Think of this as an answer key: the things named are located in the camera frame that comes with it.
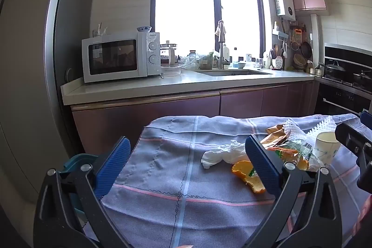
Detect clear glass bowl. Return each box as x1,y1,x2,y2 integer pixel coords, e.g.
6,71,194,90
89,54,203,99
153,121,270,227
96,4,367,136
161,65,183,78

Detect brown snack wrapper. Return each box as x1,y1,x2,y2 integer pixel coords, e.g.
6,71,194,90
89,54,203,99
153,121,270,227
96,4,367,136
266,124,291,147

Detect bag of dried goods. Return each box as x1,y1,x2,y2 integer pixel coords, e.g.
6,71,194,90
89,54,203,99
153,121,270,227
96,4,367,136
199,52,219,70

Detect person's right hand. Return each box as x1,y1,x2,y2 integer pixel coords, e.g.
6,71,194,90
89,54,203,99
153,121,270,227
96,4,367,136
353,197,372,240

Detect curled orange peel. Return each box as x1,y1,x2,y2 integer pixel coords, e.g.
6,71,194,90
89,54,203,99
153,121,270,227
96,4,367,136
232,160,266,194

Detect black cooking pot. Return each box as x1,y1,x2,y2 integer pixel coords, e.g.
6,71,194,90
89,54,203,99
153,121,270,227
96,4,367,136
353,69,372,85

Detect dark framed window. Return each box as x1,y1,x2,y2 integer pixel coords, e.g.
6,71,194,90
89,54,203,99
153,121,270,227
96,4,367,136
149,0,266,70

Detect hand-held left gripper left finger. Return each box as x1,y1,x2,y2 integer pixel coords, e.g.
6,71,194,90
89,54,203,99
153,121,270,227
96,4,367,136
33,136,131,248

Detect steel kitchen sink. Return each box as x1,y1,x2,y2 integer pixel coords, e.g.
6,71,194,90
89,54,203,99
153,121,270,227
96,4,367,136
199,69,272,76

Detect rag on faucet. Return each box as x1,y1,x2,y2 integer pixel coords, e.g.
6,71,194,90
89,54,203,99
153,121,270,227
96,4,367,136
215,20,227,44

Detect white paper cup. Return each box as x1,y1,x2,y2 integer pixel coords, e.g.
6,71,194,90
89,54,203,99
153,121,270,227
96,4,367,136
312,132,341,166

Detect stack of bowls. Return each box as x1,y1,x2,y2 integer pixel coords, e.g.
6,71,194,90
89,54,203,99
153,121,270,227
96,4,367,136
292,53,306,70

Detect teal plastic bin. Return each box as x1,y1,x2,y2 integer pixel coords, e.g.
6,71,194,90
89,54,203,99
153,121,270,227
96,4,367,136
56,153,99,216

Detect black built-in oven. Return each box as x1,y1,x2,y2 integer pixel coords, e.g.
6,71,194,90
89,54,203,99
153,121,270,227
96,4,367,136
315,82,372,118

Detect wall mounted rack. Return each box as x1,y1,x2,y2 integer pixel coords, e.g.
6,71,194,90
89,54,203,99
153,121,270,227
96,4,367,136
272,29,288,41

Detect black range hood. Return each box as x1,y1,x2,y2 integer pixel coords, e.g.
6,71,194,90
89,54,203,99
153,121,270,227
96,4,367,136
324,43,372,63

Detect clear plastic bag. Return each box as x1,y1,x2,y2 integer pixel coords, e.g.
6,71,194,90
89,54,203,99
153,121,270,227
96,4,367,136
178,54,204,70

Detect gas stove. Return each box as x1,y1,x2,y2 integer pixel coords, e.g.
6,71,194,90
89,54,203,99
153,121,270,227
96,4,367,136
315,75,372,95

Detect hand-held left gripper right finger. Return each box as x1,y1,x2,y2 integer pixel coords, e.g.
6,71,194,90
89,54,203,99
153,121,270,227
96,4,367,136
245,134,343,248

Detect white kitchen countertop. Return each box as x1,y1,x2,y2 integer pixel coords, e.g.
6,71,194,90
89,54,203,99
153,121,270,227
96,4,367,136
60,69,316,106

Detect black wok with lid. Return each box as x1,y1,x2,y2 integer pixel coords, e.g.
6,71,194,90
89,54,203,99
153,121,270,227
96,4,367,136
320,61,347,81

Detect hanging frying pan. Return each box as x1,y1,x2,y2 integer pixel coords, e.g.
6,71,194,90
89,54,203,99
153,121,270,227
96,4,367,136
301,41,313,59

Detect white microwave oven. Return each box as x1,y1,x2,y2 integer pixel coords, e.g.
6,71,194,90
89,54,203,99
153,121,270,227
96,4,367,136
81,32,162,84

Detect steel kitchen faucet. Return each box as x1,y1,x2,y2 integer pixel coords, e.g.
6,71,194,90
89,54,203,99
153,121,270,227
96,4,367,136
218,42,231,70

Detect pink base cabinets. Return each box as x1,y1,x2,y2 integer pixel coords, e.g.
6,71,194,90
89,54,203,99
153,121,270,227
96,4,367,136
71,81,316,156

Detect clear printed plastic wrapper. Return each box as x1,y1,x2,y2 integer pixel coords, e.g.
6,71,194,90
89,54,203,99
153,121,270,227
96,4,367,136
267,138,326,171

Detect small metal kettle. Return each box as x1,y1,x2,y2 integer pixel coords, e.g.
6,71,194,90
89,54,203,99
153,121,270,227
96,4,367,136
309,61,324,76

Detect white tissue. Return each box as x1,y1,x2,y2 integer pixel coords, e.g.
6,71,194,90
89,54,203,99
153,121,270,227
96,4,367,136
201,139,250,170

